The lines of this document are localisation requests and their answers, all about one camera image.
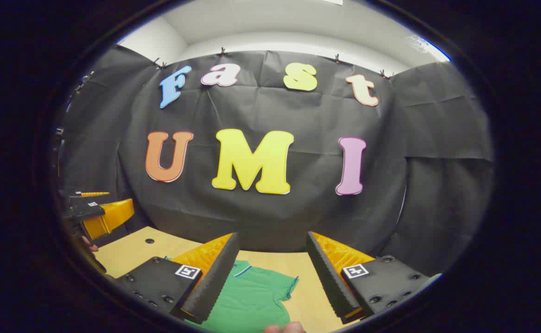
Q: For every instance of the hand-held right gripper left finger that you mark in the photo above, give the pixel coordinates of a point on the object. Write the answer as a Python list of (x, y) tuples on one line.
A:
[(215, 277)]

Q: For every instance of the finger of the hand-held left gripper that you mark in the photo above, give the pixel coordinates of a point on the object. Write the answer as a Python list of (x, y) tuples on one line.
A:
[(88, 198), (108, 217)]

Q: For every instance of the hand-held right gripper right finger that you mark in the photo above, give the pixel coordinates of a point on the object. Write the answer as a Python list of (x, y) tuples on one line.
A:
[(328, 277)]

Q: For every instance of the green T-shirt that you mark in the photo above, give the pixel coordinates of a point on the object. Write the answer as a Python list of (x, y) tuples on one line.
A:
[(252, 300)]

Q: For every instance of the black backdrop cloth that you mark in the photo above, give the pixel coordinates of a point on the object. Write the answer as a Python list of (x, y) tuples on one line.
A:
[(275, 217)]

